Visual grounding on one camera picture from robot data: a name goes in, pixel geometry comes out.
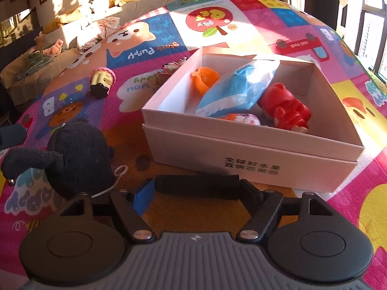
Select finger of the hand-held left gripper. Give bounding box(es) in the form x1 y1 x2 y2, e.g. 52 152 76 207
0 125 27 150

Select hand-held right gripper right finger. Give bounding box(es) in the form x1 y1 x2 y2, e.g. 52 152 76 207
237 179 337 241

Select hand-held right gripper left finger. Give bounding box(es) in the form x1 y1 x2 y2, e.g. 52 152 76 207
59 178 155 242

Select white cardboard box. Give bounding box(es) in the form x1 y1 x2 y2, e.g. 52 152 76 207
141 47 365 194

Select black plush toy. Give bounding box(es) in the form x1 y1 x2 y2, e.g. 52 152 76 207
1 120 241 201

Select pink cartoon figurine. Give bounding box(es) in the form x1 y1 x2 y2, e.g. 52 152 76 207
217 113 261 126

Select red figurine keychain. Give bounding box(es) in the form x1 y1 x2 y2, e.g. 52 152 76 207
258 83 312 134

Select black-haired doll figurine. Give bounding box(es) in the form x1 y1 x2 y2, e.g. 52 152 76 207
90 68 117 98

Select blue tissue packet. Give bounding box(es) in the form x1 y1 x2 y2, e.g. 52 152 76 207
195 59 281 118

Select orange plastic toy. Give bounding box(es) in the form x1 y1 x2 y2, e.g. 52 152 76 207
190 66 220 95

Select green cloth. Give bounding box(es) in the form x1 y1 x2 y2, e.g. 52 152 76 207
17 51 54 77

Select colourful cartoon play mat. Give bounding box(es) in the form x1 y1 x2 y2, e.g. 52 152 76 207
0 0 387 290

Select pink pig plush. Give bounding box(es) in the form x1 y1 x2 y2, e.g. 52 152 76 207
34 33 65 57

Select pink crumpled cloth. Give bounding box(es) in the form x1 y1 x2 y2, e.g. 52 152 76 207
76 16 120 51

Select window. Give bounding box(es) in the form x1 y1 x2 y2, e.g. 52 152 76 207
353 0 387 86

